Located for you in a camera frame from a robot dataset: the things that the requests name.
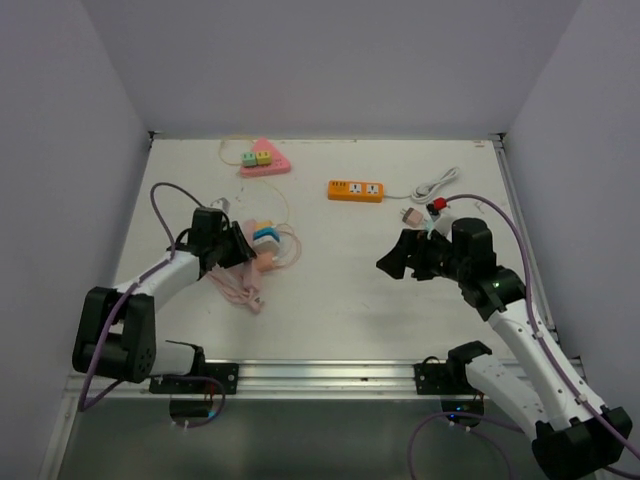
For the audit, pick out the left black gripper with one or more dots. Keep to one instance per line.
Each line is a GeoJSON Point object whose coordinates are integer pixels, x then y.
{"type": "Point", "coordinates": [242, 251]}

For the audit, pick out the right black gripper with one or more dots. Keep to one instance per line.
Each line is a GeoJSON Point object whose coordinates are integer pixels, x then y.
{"type": "Point", "coordinates": [412, 242]}

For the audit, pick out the pink plug charger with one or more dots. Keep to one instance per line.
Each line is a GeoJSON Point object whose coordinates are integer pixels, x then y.
{"type": "Point", "coordinates": [412, 217]}

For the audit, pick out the peach USB charger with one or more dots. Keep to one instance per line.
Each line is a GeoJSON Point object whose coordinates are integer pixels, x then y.
{"type": "Point", "coordinates": [266, 262]}

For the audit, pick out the pink long power strip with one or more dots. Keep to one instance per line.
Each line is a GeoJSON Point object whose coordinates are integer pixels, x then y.
{"type": "Point", "coordinates": [251, 277]}

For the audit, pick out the orange power strip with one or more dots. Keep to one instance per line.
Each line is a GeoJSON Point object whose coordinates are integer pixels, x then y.
{"type": "Point", "coordinates": [355, 191]}

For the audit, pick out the teal plug charger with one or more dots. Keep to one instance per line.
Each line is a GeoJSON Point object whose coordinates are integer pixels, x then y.
{"type": "Point", "coordinates": [429, 229]}

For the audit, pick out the blue plug adapter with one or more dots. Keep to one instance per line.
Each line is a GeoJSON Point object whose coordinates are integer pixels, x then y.
{"type": "Point", "coordinates": [266, 232]}

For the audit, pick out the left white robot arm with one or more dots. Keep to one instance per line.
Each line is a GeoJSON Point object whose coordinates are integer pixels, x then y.
{"type": "Point", "coordinates": [116, 337]}

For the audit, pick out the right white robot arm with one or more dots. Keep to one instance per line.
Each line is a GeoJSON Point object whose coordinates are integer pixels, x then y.
{"type": "Point", "coordinates": [572, 431]}

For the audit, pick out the green USB charger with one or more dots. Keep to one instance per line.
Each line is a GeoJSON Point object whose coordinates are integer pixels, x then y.
{"type": "Point", "coordinates": [249, 159]}

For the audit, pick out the yellow USB charger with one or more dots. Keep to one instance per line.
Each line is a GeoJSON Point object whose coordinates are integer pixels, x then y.
{"type": "Point", "coordinates": [263, 157]}

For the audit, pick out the pink triangular power strip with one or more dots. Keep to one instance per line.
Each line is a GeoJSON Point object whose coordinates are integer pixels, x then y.
{"type": "Point", "coordinates": [280, 164]}

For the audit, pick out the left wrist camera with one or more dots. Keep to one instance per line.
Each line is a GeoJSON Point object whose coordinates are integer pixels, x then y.
{"type": "Point", "coordinates": [222, 204]}

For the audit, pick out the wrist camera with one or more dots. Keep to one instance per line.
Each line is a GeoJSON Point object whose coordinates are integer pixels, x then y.
{"type": "Point", "coordinates": [438, 215]}
{"type": "Point", "coordinates": [222, 204]}

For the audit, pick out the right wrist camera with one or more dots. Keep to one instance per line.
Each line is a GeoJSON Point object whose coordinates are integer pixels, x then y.
{"type": "Point", "coordinates": [438, 215]}

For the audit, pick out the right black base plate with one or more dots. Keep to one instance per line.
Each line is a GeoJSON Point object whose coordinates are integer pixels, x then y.
{"type": "Point", "coordinates": [433, 376]}

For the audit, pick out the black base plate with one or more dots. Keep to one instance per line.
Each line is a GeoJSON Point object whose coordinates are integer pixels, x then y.
{"type": "Point", "coordinates": [433, 376]}
{"type": "Point", "coordinates": [208, 378]}

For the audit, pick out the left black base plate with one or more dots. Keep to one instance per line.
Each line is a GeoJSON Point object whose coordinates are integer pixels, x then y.
{"type": "Point", "coordinates": [208, 378]}

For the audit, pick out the aluminium rail frame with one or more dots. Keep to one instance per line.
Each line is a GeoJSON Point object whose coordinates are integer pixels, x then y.
{"type": "Point", "coordinates": [307, 380]}

